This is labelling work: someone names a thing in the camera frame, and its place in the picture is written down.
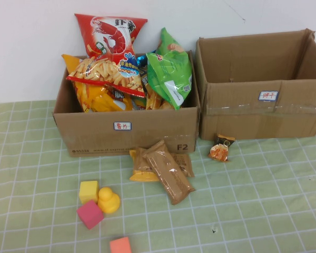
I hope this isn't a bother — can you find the brown printed biscuit pack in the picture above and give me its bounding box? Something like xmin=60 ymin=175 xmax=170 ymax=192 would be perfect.
xmin=135 ymin=147 xmax=195 ymax=178

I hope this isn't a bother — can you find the yellow cracker pack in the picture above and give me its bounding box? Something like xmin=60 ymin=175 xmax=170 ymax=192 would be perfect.
xmin=129 ymin=149 xmax=160 ymax=182

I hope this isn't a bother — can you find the long plain brown snack pack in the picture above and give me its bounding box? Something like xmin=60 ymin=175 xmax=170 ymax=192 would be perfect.
xmin=142 ymin=139 xmax=196 ymax=206

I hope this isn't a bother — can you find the small orange black snack packet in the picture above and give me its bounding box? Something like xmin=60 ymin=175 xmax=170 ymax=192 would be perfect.
xmin=208 ymin=133 xmax=236 ymax=163

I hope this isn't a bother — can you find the yellow rubber duck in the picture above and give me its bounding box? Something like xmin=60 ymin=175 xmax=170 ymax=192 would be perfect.
xmin=97 ymin=186 xmax=121 ymax=214

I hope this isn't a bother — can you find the dark orange fries snack bag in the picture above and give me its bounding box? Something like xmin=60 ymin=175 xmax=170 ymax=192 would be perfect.
xmin=131 ymin=65 xmax=174 ymax=111

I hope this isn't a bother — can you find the green snack bag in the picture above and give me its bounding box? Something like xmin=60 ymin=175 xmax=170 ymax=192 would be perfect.
xmin=145 ymin=27 xmax=193 ymax=111

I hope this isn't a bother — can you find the blue foil snack bag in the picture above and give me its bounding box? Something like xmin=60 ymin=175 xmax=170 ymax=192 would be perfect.
xmin=136 ymin=49 xmax=159 ymax=66

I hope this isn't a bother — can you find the yellow glossy chips bag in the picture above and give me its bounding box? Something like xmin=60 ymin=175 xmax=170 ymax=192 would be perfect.
xmin=90 ymin=85 xmax=134 ymax=113

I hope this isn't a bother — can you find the cardboard box printed F2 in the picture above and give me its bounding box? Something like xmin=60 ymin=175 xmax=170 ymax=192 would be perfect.
xmin=52 ymin=50 xmax=201 ymax=158

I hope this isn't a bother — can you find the yellow fries chips bag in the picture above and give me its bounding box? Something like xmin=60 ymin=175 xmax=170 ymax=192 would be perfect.
xmin=61 ymin=53 xmax=108 ymax=113

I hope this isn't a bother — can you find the large plain cardboard box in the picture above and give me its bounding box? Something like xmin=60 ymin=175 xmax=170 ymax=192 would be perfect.
xmin=194 ymin=28 xmax=316 ymax=141

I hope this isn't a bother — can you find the yellow foam cube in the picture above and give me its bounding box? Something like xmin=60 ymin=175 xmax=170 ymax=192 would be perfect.
xmin=78 ymin=180 xmax=100 ymax=204

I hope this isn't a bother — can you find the red shrimp chips bag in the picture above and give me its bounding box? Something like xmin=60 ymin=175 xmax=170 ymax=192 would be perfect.
xmin=65 ymin=13 xmax=149 ymax=98

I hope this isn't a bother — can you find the pink foam cube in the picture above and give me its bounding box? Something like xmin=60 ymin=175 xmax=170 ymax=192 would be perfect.
xmin=76 ymin=199 xmax=105 ymax=230

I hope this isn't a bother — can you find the white label on plain box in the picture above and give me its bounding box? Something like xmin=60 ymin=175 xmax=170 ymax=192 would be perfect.
xmin=258 ymin=90 xmax=279 ymax=102

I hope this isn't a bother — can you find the orange foam block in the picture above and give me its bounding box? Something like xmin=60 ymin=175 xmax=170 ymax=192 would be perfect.
xmin=109 ymin=236 xmax=132 ymax=253

